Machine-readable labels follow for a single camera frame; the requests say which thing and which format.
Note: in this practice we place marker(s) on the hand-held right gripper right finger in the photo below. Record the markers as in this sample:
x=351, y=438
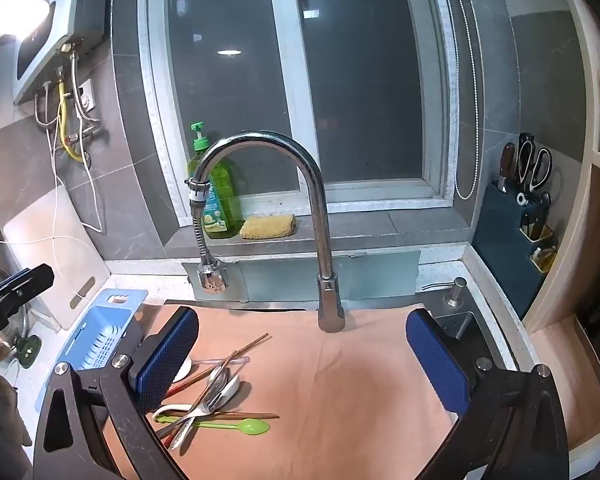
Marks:
x=437, y=360

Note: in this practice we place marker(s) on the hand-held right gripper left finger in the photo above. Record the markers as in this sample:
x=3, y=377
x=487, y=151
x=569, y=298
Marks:
x=167, y=355

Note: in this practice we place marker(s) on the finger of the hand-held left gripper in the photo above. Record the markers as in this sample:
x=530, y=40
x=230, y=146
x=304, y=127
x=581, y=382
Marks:
x=27, y=282

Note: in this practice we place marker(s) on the white ceramic spoon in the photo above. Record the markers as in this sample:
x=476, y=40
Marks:
x=182, y=371
x=230, y=395

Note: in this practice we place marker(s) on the metal spoon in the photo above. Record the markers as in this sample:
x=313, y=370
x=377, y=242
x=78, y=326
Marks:
x=219, y=379

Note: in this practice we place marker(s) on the blue plastic drain basket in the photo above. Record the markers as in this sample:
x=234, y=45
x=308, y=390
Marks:
x=95, y=325

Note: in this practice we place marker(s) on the green plastic spoon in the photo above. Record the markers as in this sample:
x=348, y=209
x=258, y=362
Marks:
x=252, y=427

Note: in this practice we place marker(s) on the person's left forearm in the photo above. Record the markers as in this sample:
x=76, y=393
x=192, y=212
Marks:
x=0, y=420

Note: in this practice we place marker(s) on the small dark green object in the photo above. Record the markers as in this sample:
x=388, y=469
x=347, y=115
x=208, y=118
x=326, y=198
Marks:
x=27, y=349

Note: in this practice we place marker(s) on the white cutting board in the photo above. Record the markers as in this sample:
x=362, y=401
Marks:
x=45, y=240

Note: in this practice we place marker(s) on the steel sink soap dispenser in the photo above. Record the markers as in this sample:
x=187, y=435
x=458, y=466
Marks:
x=457, y=292

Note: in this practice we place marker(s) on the chrome flexible sprayer head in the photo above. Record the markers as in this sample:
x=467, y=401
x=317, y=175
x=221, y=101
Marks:
x=211, y=272

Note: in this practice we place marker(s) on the orange mat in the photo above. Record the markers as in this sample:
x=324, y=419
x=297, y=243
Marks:
x=330, y=385

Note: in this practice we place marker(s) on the dark blue knife block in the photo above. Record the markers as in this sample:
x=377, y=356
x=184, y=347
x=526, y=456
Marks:
x=500, y=240

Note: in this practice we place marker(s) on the yellow sponge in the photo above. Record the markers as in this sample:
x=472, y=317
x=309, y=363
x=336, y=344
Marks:
x=267, y=227

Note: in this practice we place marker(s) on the green dish soap bottle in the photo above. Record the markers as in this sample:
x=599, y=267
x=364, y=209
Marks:
x=220, y=200

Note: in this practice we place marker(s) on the chrome kitchen faucet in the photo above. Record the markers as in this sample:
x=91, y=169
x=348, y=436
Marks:
x=325, y=240

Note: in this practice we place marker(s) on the metal water pipe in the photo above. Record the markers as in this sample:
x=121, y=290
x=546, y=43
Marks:
x=92, y=129

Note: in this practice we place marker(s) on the bright lamp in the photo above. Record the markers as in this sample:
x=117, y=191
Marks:
x=15, y=10

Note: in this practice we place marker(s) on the white framed window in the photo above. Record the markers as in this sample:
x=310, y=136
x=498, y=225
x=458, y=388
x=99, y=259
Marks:
x=365, y=85

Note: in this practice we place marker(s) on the white wall outlet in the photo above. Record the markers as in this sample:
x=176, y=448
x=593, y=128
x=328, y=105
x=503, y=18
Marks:
x=91, y=102

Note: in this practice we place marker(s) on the wall water heater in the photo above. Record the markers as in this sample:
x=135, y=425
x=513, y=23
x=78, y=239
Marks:
x=65, y=20

